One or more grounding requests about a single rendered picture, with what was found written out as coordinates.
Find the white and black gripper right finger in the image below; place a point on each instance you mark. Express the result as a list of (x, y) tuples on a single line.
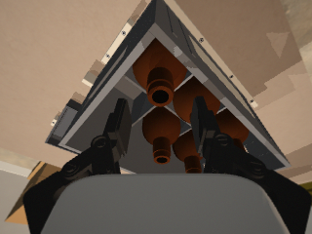
[(291, 200)]

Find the grey rectangular tray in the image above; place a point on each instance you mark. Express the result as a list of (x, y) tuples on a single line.
[(62, 124)]

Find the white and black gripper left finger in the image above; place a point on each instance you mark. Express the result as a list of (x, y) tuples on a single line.
[(100, 159)]

